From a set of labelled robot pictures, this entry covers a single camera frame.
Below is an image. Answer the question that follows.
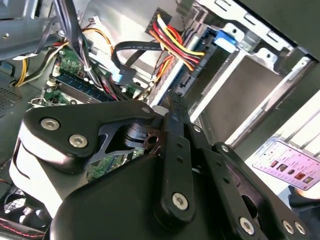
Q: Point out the hard disk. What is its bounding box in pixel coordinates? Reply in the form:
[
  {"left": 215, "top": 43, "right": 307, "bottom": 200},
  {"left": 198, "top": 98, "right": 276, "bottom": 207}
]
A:
[{"left": 148, "top": 26, "right": 285, "bottom": 145}]

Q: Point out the multicoloured power wire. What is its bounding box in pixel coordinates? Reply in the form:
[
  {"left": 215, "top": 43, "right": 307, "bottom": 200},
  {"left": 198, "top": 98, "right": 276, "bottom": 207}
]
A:
[{"left": 146, "top": 7, "right": 207, "bottom": 72}]

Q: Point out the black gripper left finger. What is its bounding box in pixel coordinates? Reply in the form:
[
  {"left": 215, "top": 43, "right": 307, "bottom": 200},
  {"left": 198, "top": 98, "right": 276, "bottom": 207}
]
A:
[{"left": 9, "top": 91, "right": 198, "bottom": 230}]

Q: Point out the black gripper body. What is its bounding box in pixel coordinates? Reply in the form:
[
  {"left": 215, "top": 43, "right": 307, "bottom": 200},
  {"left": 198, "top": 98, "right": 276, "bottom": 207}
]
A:
[{"left": 49, "top": 152, "right": 262, "bottom": 240}]

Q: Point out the person's hand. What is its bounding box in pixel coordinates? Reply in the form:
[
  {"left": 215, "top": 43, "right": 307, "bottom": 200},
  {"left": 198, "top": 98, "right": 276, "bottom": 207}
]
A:
[{"left": 294, "top": 186, "right": 313, "bottom": 200}]

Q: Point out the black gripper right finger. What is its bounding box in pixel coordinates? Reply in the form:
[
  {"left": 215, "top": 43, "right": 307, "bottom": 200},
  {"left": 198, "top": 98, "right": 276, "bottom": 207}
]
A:
[{"left": 184, "top": 122, "right": 311, "bottom": 240}]

